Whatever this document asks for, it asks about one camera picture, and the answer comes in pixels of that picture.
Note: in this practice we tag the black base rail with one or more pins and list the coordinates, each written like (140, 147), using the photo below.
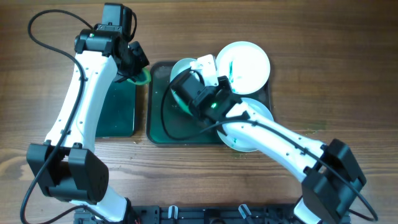
(270, 214)

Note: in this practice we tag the large dark green tray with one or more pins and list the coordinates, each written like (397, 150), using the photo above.
(177, 122)

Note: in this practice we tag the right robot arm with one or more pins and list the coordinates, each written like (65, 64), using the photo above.
(330, 175)

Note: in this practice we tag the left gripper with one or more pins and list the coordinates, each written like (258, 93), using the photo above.
(137, 59)

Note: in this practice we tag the green yellow sponge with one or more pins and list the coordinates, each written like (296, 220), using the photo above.
(143, 78)

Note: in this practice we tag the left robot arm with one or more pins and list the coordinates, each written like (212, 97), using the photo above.
(65, 166)

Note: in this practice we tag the pale blue plate bottom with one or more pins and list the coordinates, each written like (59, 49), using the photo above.
(237, 144)

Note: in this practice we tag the white plate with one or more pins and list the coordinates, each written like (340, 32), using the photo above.
(179, 67)
(246, 66)

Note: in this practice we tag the small black water tray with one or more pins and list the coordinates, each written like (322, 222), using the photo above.
(118, 114)

